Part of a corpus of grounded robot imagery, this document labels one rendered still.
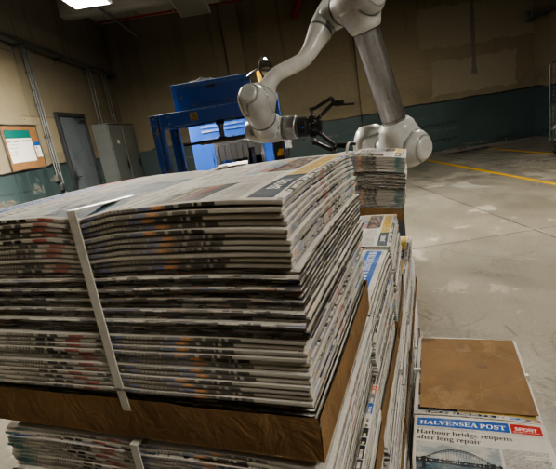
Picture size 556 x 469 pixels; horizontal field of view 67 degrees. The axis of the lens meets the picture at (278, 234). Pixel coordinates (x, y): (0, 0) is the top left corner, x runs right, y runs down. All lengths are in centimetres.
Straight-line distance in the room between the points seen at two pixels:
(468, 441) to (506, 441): 8
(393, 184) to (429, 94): 1000
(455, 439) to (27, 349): 90
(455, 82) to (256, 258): 1147
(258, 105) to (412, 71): 995
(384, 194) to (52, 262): 123
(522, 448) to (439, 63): 1083
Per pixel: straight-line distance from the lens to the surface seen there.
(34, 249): 43
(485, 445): 112
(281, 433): 38
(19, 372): 52
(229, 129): 555
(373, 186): 150
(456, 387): 127
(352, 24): 180
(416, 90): 1136
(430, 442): 111
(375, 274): 76
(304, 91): 1077
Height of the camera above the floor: 133
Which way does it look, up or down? 14 degrees down
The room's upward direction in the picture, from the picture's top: 9 degrees counter-clockwise
